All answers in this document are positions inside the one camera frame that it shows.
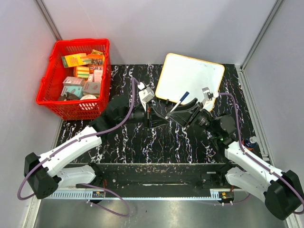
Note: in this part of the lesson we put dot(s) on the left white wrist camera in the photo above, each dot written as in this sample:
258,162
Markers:
145,93

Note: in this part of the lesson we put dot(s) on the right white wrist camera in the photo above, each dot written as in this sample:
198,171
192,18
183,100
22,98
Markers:
209,98

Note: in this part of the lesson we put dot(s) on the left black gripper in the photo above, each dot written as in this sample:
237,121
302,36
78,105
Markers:
153,118

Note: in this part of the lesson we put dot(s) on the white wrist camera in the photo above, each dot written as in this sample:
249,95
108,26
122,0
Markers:
145,93
209,98

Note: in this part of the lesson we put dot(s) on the orange snack packet in basket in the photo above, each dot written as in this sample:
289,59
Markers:
96,57

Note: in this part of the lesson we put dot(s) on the brown pink box in basket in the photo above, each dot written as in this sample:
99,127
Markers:
92,88

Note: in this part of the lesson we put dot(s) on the teal box in basket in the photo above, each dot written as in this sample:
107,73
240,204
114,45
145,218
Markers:
76,90

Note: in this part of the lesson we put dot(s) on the white marker pen blue cap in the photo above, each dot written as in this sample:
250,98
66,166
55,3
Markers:
180,101

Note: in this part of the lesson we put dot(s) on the white round lid in basket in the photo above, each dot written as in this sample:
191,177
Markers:
88,97

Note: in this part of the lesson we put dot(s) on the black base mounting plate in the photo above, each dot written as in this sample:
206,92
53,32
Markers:
162,180

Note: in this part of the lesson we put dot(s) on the grey slotted cable duct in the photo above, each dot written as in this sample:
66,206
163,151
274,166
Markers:
86,194

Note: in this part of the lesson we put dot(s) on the red plastic shopping basket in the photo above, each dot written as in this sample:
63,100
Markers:
51,84

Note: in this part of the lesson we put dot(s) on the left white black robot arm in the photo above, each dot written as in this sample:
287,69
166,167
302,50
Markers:
46,173

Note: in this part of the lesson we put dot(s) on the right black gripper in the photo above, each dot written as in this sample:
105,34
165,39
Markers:
183,117

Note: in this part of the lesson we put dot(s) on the small blue orange bottle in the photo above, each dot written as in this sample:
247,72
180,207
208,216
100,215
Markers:
250,142

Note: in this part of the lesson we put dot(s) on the white board with orange frame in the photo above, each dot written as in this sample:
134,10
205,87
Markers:
181,74

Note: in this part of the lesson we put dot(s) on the pink white box in basket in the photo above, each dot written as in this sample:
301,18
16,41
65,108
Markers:
98,73

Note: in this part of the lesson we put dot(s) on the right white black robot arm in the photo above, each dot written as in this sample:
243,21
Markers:
280,191

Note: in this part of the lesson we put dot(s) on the grey pink box in basket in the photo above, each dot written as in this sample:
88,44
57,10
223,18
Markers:
73,81

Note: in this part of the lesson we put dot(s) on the yellow green box in basket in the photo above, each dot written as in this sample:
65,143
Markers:
73,60

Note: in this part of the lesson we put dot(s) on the striped yellow orange sponge pack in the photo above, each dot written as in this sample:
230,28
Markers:
81,72

